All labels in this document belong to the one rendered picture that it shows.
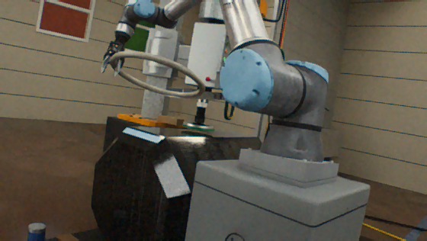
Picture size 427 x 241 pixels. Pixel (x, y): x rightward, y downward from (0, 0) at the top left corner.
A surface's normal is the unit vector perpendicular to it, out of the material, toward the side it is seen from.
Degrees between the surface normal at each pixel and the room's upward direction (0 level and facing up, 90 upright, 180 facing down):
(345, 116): 90
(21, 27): 90
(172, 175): 58
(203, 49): 90
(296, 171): 90
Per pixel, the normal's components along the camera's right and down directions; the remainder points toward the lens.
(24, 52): 0.72, 0.15
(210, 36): -0.33, 0.00
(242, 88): -0.75, -0.06
